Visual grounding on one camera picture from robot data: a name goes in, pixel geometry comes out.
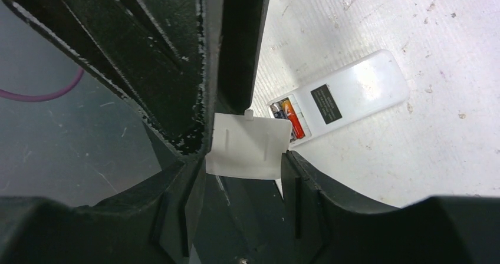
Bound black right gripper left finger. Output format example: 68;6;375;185
1;159;205;263

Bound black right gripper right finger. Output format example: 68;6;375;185
281;151;499;263

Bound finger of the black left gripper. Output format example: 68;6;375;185
2;0;219;156
218;0;270;114

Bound black silver battery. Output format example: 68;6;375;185
269;103;296;143

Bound white battery compartment cover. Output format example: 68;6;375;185
206;109;292;180

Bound white red remote control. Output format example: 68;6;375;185
267;49;409;147

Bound red orange battery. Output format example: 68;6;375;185
281;99;305;139

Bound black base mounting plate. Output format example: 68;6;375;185
194;174;301;263

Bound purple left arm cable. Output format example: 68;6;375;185
0;67;85;103

